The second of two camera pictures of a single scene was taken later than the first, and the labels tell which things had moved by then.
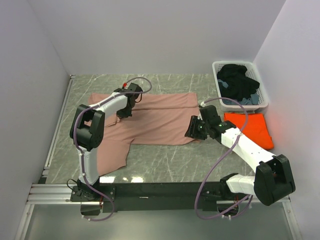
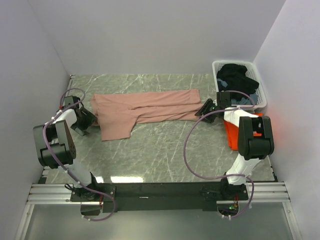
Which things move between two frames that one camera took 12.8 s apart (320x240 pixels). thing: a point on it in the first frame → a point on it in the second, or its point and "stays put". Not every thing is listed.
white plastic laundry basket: (251, 72) stays put
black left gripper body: (125, 112) → (87, 119)
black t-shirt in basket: (240, 86) stays put
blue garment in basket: (253, 99) stays put
